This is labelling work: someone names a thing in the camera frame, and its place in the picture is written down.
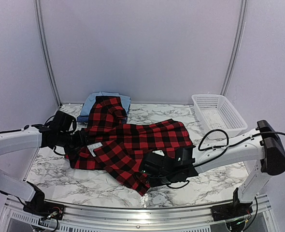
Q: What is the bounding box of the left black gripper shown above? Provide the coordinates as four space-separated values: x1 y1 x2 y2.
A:
57 130 91 155

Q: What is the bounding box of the light blue folded shirt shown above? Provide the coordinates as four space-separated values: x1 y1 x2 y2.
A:
80 91 131 116

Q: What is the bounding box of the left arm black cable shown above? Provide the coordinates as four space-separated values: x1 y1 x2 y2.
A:
0 115 77 157

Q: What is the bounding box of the red black plaid shirt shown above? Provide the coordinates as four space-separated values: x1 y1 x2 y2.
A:
66 96 192 196

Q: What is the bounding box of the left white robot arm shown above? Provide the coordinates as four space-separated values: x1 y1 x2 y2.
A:
0 111 87 215

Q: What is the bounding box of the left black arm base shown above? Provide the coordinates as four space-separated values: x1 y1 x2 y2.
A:
23 182 65 220

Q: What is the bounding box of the aluminium front rail frame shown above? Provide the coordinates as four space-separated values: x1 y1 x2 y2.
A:
0 195 278 232

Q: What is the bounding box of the blue checked folded shirt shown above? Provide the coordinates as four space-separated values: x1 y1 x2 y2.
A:
76 116 128 124

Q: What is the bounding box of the right aluminium corner post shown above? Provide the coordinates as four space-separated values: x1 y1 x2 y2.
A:
220 0 248 96

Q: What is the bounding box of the aluminium corner post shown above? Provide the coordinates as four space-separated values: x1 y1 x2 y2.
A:
34 0 62 108
220 0 248 96

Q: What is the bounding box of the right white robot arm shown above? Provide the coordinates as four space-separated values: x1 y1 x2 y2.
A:
139 120 285 217

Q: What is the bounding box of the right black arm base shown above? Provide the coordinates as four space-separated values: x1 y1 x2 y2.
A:
211 188 253 221

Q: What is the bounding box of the white plastic basket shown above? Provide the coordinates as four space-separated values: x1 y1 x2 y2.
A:
191 94 248 138

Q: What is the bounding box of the left aluminium corner post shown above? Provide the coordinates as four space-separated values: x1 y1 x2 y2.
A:
34 0 62 108

